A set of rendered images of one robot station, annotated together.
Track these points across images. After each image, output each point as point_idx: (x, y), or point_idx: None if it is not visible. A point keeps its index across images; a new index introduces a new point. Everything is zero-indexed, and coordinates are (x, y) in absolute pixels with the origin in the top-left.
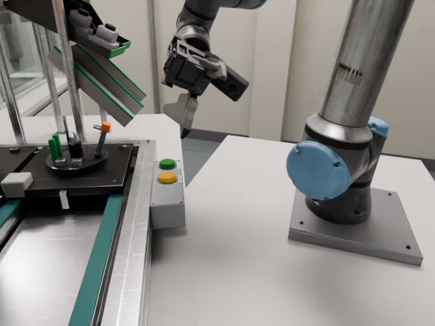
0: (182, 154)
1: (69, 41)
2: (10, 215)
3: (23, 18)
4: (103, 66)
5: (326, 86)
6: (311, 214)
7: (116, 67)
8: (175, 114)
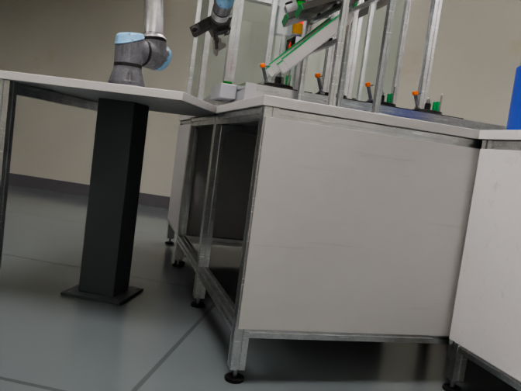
0: (228, 103)
1: (308, 20)
2: None
3: (379, 5)
4: (328, 35)
5: (163, 23)
6: None
7: (315, 33)
8: (221, 46)
